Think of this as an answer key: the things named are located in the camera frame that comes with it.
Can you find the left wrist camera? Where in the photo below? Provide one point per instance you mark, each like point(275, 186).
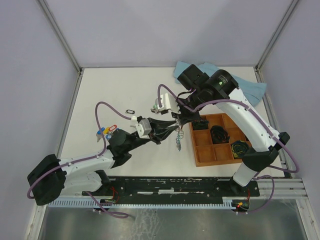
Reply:
point(142, 126)

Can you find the grey cable duct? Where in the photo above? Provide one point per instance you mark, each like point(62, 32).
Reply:
point(87, 202)

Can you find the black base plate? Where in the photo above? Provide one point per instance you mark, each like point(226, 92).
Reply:
point(121, 186)

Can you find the rolled orange-dotted tie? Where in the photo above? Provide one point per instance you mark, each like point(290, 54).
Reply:
point(219, 135)

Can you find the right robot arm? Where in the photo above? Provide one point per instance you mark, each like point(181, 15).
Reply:
point(222, 90)

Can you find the rolled dark tie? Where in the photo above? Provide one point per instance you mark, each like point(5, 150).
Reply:
point(200, 125)

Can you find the wooden compartment tray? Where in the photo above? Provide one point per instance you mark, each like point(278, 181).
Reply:
point(208, 154)

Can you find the green yellow tag key bunch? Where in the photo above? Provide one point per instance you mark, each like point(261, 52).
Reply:
point(155, 109)

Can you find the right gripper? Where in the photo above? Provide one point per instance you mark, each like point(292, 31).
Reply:
point(182, 117)

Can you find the rolled blue-yellow tie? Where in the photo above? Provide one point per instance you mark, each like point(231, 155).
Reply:
point(239, 149)

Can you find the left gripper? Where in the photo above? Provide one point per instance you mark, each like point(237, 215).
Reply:
point(159, 132)

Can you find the coloured tag key bunch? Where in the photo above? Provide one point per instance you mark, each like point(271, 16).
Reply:
point(106, 132)

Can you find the light blue cloth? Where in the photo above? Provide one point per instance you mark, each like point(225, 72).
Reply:
point(253, 91)

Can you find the black tag key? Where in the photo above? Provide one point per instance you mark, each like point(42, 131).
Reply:
point(130, 111)

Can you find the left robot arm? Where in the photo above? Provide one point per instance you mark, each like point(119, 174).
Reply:
point(54, 177)

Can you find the large keyring holder blue handle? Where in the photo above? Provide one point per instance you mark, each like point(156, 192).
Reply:
point(179, 137)

